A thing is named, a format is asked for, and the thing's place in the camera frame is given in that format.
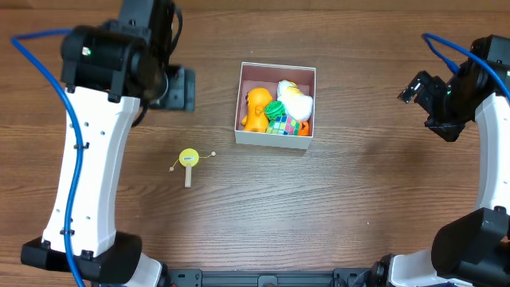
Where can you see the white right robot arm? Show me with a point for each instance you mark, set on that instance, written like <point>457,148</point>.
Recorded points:
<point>474,249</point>

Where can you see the multicoloured puzzle cube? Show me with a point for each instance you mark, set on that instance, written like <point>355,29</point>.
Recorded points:
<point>284,125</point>

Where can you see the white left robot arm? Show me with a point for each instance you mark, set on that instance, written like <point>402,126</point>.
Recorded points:
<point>111,76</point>

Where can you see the yellow wooden rattle drum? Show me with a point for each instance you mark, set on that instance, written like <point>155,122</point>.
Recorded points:
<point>189,158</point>

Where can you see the white plush duck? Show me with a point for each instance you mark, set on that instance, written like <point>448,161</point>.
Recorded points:
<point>296,104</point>

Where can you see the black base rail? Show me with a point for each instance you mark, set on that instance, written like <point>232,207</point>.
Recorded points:
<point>336,278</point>

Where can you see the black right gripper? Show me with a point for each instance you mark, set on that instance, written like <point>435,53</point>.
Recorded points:
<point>441,127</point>

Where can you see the white box with pink interior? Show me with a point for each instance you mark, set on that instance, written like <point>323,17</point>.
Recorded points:
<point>257,75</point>

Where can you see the green round plastic toy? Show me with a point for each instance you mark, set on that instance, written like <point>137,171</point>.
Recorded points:
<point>274,110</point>

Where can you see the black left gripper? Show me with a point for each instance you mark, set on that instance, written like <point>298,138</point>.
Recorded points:
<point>180,89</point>

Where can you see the orange dinosaur toy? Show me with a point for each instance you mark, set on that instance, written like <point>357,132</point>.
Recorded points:
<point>257,100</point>

